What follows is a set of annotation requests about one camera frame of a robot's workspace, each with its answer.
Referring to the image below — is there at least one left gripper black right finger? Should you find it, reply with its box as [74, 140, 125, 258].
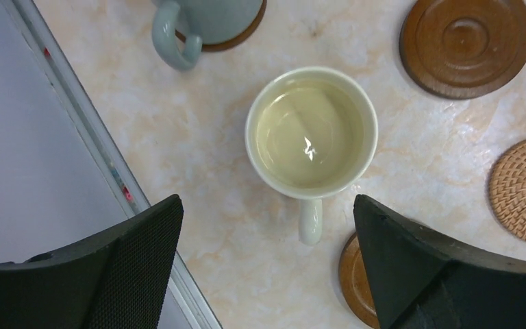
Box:
[353, 195, 526, 328]

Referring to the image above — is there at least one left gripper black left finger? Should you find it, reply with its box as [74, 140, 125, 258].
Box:
[0, 194, 184, 328]

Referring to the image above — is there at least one cream ceramic mug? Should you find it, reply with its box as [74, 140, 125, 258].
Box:
[245, 66, 379, 246]

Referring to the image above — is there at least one grey ceramic mug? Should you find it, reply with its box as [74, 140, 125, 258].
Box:
[151, 0, 267, 71]

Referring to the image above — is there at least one brown wooden coaster front left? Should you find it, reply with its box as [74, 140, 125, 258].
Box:
[338, 233, 380, 328]

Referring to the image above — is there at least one dark brown wooden coaster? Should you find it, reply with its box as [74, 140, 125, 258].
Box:
[399, 0, 526, 99]

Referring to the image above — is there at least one brown wooden coaster back left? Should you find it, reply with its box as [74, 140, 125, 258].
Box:
[176, 1, 267, 52]

